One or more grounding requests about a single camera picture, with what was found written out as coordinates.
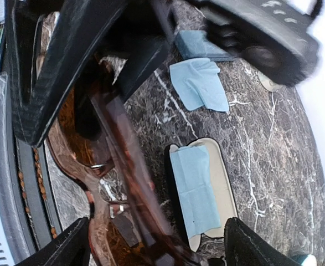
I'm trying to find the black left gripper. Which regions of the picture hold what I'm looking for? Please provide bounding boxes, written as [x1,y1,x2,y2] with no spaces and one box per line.
[5,1,126,146]

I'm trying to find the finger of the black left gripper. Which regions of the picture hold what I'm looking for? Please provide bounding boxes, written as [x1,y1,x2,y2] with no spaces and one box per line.
[117,35,171,102]

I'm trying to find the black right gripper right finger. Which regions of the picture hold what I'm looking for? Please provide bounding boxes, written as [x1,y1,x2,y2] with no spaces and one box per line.
[224,217,299,266]

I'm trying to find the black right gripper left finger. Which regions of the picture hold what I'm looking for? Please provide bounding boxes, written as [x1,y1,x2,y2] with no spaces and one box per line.
[17,217,91,266]

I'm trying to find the light blue cleaning cloth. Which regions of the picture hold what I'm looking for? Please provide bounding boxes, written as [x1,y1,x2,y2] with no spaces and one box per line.
[169,58,229,112]
[169,145,221,239]

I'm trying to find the black hard glasses case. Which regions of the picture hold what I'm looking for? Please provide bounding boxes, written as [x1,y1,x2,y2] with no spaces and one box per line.
[164,137,238,252]

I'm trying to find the brown tortoiseshell sunglasses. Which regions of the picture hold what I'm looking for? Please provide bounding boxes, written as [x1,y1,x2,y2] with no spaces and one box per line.
[45,55,207,266]

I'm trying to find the blue textured glasses case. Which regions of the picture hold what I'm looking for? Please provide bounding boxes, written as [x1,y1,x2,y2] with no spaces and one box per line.
[174,30,236,62]

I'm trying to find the white and green bowl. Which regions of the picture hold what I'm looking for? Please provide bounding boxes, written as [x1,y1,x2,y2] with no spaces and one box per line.
[291,254,317,266]

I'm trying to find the cream ceramic mug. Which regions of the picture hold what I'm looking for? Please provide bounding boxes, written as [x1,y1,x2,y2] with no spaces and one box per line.
[257,71,284,93]

